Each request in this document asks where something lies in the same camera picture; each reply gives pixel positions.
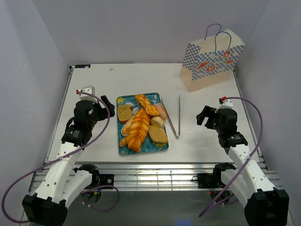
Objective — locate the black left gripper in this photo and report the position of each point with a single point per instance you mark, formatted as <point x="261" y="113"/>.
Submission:
<point x="104" y="111"/>

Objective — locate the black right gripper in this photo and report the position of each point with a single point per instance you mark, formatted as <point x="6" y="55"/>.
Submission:
<point x="213" y="112"/>

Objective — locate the orange twisted bread stick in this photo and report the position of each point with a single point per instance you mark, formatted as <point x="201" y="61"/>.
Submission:
<point x="145" y="103"/>

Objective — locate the pink sugared doughnut bread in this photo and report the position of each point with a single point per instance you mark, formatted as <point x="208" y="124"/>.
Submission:
<point x="162" y="112"/>

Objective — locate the small round pale bun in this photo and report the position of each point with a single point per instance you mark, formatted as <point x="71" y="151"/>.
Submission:
<point x="157" y="122"/>

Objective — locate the square brown sandwich bread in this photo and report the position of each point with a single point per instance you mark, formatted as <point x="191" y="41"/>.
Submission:
<point x="157" y="135"/>

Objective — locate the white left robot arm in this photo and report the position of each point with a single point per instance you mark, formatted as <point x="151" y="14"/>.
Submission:
<point x="48" y="206"/>

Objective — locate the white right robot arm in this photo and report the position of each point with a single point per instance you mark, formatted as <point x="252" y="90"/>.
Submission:
<point x="264" y="204"/>

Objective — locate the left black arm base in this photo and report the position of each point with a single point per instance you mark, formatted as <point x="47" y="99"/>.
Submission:
<point x="105" y="180"/>

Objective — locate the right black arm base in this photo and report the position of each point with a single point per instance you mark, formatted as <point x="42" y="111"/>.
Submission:
<point x="208" y="180"/>

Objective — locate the brown bread slice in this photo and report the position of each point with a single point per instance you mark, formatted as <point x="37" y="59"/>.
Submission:
<point x="124" y="113"/>

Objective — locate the large braided orange bread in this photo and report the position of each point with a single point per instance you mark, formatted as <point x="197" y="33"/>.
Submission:
<point x="138" y="130"/>

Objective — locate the checkered paper bag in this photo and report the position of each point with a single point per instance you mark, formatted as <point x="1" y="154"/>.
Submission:
<point x="210" y="60"/>

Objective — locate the white-edged hot dog bun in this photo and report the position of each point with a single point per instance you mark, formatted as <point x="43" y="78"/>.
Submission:
<point x="126" y="127"/>

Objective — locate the small orange croissant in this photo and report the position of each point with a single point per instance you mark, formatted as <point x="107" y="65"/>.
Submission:
<point x="123" y="142"/>

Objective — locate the blue label sticker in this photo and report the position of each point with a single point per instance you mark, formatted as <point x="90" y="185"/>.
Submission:
<point x="82" y="66"/>

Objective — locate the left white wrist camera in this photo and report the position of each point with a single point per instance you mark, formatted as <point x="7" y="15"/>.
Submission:
<point x="87" y="90"/>

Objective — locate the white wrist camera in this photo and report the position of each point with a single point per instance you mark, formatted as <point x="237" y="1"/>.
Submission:
<point x="87" y="90"/>
<point x="225" y="103"/>

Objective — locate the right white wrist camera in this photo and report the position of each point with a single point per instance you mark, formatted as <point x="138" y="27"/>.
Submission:
<point x="225" y="103"/>

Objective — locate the aluminium table frame rail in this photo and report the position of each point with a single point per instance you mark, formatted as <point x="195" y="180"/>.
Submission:
<point x="155" y="177"/>

